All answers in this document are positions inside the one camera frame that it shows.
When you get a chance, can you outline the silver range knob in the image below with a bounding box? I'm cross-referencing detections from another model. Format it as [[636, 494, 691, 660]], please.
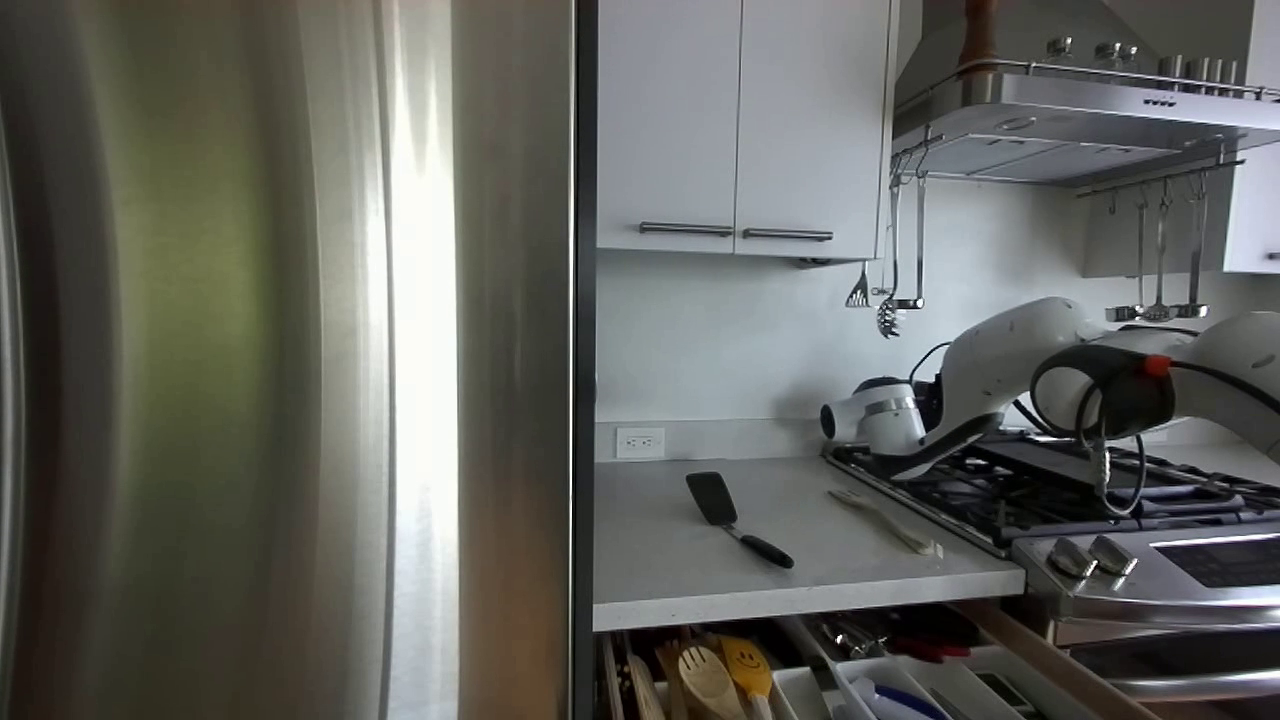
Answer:
[[1044, 532, 1101, 583], [1086, 532, 1145, 590]]

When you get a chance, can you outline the black stove griddle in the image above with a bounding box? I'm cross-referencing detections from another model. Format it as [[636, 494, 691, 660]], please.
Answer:
[[986, 434, 1280, 513]]

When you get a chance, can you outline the black range control panel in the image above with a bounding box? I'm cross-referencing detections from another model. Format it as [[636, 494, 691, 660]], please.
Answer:
[[1172, 536, 1280, 590]]

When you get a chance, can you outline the blue and white peeler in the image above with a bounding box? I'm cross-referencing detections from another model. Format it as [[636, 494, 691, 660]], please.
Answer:
[[873, 679, 951, 720]]

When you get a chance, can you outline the ivory-handled knife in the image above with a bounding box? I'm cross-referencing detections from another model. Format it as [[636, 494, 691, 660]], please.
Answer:
[[823, 487, 938, 558]]

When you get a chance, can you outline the black-handled kitchen knife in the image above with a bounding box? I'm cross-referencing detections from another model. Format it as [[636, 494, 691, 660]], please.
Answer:
[[776, 613, 844, 695]]

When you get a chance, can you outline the white wall cabinet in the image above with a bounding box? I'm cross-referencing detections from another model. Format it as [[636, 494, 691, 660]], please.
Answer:
[[1220, 140, 1280, 277]]

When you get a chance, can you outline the black spatula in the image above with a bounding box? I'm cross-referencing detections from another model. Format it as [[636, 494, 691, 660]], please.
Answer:
[[683, 466, 800, 570]]

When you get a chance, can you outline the steel cabinet handle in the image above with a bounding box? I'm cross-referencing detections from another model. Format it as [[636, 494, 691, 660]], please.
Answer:
[[636, 214, 736, 240], [741, 224, 838, 246]]

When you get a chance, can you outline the white cabinet door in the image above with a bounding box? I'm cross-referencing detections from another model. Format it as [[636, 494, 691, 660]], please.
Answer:
[[736, 0, 896, 262], [598, 0, 743, 255]]

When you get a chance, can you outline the stainless steel refrigerator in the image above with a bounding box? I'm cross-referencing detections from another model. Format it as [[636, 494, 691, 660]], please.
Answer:
[[0, 0, 580, 720]]

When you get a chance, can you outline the steel oven door handle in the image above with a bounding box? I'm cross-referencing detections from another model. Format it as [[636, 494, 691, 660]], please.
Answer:
[[1105, 662, 1280, 713]]

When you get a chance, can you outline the hanging metal ladle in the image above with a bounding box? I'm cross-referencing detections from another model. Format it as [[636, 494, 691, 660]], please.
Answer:
[[876, 177, 909, 340]]

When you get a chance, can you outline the white cutlery tray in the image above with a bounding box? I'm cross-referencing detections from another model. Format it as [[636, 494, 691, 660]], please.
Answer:
[[771, 615, 1111, 720]]

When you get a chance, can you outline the wooden pepper mill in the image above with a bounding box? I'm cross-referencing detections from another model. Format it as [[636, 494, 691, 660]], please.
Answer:
[[962, 0, 999, 72]]

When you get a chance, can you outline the stainless steel range hood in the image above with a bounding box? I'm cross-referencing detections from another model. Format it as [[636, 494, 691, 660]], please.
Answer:
[[888, 0, 1280, 187]]

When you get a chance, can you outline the wooden slotted spoon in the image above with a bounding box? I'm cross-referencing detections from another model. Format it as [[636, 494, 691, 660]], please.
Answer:
[[671, 639, 743, 720]]

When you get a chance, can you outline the wooden kitchen drawer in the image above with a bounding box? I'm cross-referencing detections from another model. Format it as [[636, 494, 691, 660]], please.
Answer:
[[598, 598, 1163, 720]]

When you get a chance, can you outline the white wall outlet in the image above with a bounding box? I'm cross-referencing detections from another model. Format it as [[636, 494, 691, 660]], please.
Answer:
[[614, 418, 669, 462]]

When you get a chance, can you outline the yellow smiley spatula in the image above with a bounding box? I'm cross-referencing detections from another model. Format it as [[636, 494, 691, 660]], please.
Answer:
[[715, 636, 776, 720]]

